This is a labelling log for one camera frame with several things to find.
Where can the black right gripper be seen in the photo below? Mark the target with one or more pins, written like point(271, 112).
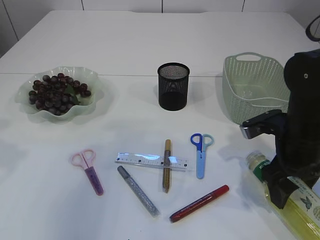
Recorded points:
point(299, 156)

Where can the clear plastic sheet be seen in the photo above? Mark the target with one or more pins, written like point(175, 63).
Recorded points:
point(247, 93)

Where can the red glitter pen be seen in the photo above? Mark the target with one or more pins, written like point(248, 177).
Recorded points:
point(199, 203)

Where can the green woven plastic basket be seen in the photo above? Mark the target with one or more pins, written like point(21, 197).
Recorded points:
point(263, 75)

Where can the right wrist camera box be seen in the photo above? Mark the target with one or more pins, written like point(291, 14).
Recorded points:
point(260, 125)

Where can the green wavy glass plate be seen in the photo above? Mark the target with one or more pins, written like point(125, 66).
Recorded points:
point(79, 113)

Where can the purple grape bunch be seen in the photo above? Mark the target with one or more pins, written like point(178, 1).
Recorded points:
point(57, 94)

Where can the gold glitter pen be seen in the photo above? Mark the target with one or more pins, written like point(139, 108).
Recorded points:
point(166, 170)

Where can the silver glitter pen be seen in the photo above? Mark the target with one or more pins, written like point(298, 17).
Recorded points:
point(139, 193)

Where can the blue safety scissors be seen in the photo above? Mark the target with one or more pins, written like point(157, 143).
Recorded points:
point(201, 142)

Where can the clear plastic ruler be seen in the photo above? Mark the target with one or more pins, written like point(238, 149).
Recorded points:
point(153, 161)

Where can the yellow tea bottle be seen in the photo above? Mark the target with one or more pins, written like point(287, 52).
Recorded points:
point(301, 213)

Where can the pink purple safety scissors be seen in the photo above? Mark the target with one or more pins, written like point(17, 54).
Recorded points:
point(85, 159)

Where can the black mesh pen holder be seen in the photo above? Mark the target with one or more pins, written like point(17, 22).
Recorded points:
point(173, 80)

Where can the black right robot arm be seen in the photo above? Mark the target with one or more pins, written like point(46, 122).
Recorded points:
point(302, 77)

